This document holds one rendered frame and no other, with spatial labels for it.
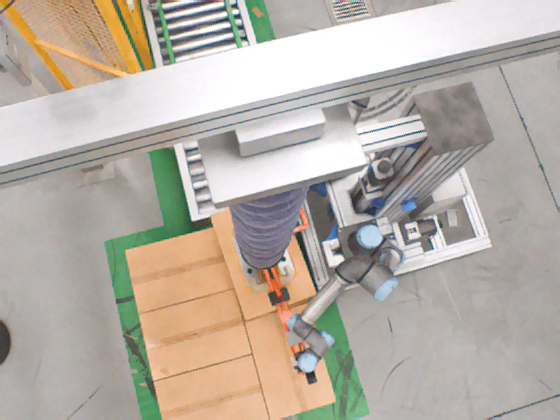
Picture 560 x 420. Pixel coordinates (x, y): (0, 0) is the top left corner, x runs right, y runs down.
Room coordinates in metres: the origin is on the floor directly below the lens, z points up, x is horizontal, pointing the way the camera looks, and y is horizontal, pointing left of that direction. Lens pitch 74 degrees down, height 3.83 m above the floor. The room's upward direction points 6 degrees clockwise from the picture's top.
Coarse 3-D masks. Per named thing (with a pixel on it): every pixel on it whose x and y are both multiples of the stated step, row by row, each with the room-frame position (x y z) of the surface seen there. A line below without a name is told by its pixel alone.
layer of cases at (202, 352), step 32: (128, 256) 0.37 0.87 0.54; (160, 256) 0.39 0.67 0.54; (192, 256) 0.41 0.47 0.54; (160, 288) 0.20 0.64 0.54; (192, 288) 0.22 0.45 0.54; (224, 288) 0.24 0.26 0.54; (160, 320) 0.01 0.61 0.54; (192, 320) 0.03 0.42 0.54; (224, 320) 0.05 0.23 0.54; (256, 320) 0.07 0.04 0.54; (160, 352) -0.18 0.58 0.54; (192, 352) -0.15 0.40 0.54; (224, 352) -0.13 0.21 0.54; (256, 352) -0.11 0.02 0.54; (288, 352) -0.09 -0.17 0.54; (160, 384) -0.36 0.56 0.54; (192, 384) -0.34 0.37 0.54; (224, 384) -0.31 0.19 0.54; (256, 384) -0.30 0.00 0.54; (288, 384) -0.28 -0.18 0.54; (320, 384) -0.26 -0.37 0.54; (192, 416) -0.51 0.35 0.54; (224, 416) -0.49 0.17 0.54; (256, 416) -0.47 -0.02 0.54
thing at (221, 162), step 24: (336, 120) 0.41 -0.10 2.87; (216, 144) 0.33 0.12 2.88; (312, 144) 0.35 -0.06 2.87; (336, 144) 0.36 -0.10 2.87; (360, 144) 0.36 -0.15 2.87; (216, 168) 0.29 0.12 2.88; (240, 168) 0.29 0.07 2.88; (264, 168) 0.30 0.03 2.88; (288, 168) 0.30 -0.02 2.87; (312, 168) 0.31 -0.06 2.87; (336, 168) 0.31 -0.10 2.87; (360, 168) 0.32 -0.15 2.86; (216, 192) 0.24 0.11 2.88; (240, 192) 0.25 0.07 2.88; (264, 192) 0.25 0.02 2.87
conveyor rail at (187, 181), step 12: (144, 0) 2.14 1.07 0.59; (144, 12) 2.04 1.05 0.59; (156, 36) 1.88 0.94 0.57; (156, 48) 1.77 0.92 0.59; (156, 60) 1.68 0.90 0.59; (180, 144) 1.10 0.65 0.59; (180, 156) 1.02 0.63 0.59; (180, 168) 0.94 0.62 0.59; (192, 192) 0.80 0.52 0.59; (192, 204) 0.72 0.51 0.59; (192, 216) 0.65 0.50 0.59
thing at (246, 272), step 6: (228, 234) 0.50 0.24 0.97; (234, 240) 0.47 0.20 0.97; (234, 246) 0.44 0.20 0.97; (234, 252) 0.40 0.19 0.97; (240, 252) 0.41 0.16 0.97; (240, 264) 0.34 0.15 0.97; (240, 270) 0.31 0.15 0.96; (246, 270) 0.32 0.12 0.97; (252, 270) 0.32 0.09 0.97; (258, 270) 0.32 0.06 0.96; (246, 276) 0.28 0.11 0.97; (252, 276) 0.29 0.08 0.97; (258, 276) 0.29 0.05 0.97; (246, 282) 0.25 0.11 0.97; (258, 282) 0.26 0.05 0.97; (246, 288) 0.22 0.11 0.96
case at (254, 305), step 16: (224, 224) 0.55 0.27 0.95; (224, 240) 0.47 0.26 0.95; (224, 256) 0.38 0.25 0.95; (240, 272) 0.30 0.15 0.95; (304, 272) 0.34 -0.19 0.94; (240, 288) 0.22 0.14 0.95; (288, 288) 0.25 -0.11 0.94; (304, 288) 0.26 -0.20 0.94; (240, 304) 0.14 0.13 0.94; (256, 304) 0.15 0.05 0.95; (288, 304) 0.16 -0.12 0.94
